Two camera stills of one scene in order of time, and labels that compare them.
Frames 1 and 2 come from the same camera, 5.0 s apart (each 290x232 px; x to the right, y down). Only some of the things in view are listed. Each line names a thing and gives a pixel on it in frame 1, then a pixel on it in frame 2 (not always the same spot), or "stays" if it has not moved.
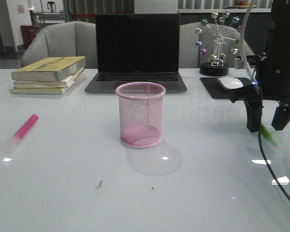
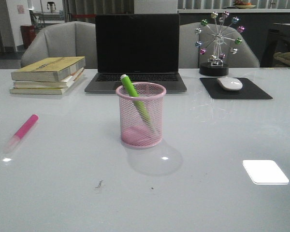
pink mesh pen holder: x=141 y=113 stays
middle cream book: x=64 y=83 stays
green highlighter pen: x=266 y=133 -> x=137 y=100
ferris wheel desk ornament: x=215 y=66 stays
